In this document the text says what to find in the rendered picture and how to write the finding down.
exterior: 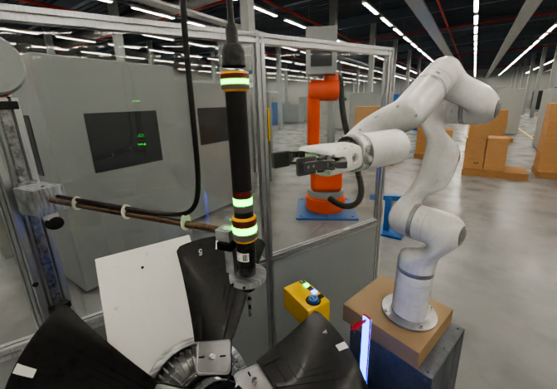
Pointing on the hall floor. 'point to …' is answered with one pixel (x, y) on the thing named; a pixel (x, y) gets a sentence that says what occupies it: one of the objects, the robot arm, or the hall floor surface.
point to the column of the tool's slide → (18, 235)
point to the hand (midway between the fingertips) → (288, 162)
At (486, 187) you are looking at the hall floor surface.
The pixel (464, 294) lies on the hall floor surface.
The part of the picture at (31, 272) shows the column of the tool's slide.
